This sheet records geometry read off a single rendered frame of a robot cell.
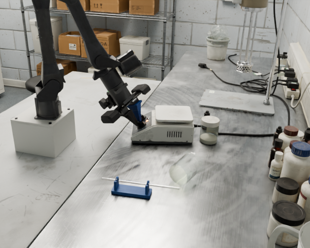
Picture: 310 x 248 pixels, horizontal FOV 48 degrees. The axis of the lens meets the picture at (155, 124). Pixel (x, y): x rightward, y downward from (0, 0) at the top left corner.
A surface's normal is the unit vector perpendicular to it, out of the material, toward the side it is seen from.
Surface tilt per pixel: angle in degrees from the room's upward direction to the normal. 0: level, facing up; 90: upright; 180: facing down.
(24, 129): 90
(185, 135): 90
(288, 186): 0
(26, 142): 90
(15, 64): 90
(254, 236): 0
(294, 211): 0
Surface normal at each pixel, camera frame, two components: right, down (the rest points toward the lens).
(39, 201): 0.03, -0.90
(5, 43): -0.26, 0.40
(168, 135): 0.01, 0.43
